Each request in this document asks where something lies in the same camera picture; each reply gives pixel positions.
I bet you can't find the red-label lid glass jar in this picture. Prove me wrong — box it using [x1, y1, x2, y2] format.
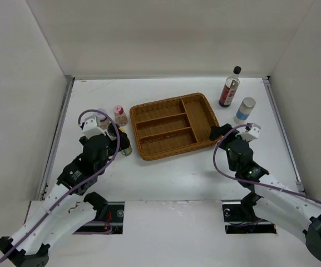
[95, 108, 110, 130]

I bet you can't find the green-label yellow-cap sauce bottle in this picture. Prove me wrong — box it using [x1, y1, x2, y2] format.
[120, 127, 132, 156]

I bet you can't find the pink-lid spice shaker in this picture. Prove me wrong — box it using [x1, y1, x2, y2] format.
[113, 105, 128, 127]

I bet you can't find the white blue-label cylindrical container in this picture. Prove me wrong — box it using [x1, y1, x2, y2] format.
[234, 97, 256, 124]

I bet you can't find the dark soy sauce bottle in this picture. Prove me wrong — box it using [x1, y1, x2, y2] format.
[219, 66, 241, 107]

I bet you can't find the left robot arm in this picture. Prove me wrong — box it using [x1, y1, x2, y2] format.
[0, 124, 130, 266]

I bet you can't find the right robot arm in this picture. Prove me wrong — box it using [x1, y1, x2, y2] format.
[209, 123, 321, 261]

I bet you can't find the brown wicker divided basket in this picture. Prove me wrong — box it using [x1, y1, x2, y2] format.
[130, 93, 219, 161]

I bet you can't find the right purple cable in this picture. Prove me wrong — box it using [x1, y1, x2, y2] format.
[213, 123, 321, 215]

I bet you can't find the purple cable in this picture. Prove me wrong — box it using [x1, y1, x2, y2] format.
[0, 108, 122, 265]
[213, 123, 321, 215]

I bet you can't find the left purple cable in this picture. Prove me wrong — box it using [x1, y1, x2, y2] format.
[0, 108, 122, 265]

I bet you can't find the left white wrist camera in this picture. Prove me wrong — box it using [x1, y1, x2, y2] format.
[82, 115, 105, 139]

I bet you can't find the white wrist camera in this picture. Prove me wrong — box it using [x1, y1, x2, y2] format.
[238, 123, 261, 142]
[82, 115, 105, 139]

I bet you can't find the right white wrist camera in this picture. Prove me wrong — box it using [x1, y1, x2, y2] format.
[238, 123, 261, 142]

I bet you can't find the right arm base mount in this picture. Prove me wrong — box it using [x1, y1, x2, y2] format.
[222, 201, 277, 234]

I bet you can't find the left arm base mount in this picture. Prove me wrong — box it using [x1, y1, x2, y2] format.
[74, 202, 125, 235]

